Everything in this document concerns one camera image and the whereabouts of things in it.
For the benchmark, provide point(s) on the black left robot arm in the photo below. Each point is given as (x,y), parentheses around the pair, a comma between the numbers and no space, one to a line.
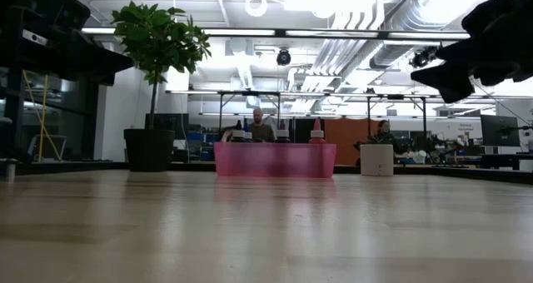
(41,4)

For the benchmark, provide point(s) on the black ceiling-hung camera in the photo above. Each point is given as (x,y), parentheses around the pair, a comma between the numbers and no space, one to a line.
(424,57)

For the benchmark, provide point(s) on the translucent pink plastic bin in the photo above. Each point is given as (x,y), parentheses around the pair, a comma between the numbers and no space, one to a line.
(275,160)

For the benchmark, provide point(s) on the black aluminium table frame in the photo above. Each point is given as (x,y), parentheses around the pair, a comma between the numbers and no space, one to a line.
(83,166)

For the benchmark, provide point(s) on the succulent in white pot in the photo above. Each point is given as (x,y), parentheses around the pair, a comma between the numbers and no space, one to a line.
(377,160)

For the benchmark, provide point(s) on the black monitor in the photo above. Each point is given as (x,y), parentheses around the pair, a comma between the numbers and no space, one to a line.
(499,131)
(177,122)

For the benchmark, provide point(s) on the large red food coloring bottle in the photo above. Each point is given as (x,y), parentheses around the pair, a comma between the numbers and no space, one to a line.
(317,137)

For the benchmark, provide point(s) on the black overhead camera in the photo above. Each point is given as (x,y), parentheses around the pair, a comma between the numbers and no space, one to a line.
(284,57)

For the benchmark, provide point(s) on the overhead light bar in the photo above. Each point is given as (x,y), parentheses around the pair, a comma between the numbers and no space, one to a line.
(333,33)

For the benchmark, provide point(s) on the large purple food coloring bottle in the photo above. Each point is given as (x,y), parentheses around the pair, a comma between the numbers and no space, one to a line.
(282,135)

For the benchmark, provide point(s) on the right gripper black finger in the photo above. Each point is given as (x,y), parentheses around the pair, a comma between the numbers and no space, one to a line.
(449,77)

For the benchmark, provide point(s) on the orange partition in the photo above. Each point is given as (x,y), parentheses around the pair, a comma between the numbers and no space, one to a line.
(345,137)

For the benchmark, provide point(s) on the leafy plant in black pot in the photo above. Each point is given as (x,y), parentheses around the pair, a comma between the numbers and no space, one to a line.
(158,37)

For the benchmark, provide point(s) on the person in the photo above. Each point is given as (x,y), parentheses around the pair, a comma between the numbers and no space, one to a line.
(384,130)
(260,129)

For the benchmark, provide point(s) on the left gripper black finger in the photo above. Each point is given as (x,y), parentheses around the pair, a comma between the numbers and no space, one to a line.
(96,64)

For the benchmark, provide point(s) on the bottle with blue cap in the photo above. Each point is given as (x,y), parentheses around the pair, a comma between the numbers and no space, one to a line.
(238,135)

